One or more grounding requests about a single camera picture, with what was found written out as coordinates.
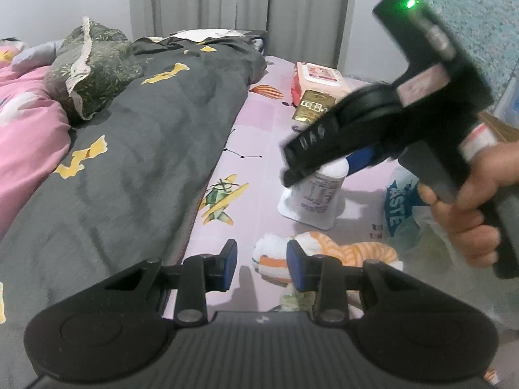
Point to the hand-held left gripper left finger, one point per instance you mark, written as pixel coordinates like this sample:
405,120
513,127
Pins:
228,267

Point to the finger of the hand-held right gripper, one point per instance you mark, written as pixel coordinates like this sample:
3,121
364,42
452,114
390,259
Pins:
320,146
298,177

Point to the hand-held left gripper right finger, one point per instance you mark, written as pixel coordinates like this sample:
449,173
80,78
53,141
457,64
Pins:
296,267

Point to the white toilet paper roll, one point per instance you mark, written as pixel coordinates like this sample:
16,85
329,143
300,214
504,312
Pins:
316,198

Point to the orange striped towel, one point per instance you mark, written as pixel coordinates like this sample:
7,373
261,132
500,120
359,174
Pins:
271,253

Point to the green patterned scrunchie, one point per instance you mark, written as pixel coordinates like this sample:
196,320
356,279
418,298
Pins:
298,302

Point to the brown cardboard box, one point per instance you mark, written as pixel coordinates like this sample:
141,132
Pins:
505,129

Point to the person's right hand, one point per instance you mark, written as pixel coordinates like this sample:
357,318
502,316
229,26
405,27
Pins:
466,231

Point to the gold foil packet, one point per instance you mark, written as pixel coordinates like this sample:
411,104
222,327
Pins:
314,107

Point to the pink printed bed sheet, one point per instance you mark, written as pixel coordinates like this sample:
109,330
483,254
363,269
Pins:
259,129

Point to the pink wet wipes packet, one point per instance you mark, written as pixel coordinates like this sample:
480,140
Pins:
320,77

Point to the teal patterned hanging cloth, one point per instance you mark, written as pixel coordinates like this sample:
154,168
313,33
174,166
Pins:
478,16

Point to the white plastic bag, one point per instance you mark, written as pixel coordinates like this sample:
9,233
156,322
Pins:
399,210

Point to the black box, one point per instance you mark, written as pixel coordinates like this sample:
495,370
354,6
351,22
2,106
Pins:
259,40

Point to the grey duvet with yellow print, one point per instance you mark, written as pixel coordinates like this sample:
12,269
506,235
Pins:
121,170

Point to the white cloth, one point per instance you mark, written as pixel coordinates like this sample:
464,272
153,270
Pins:
202,35

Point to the grey curtain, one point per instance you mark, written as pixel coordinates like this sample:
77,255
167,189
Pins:
243,0

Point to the green leaf pillow with lace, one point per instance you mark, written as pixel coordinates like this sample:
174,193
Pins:
101,69

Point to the pink printed blanket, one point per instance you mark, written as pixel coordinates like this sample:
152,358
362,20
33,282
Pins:
28,129

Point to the grey plush toy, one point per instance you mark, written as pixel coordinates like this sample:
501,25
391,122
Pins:
36,54

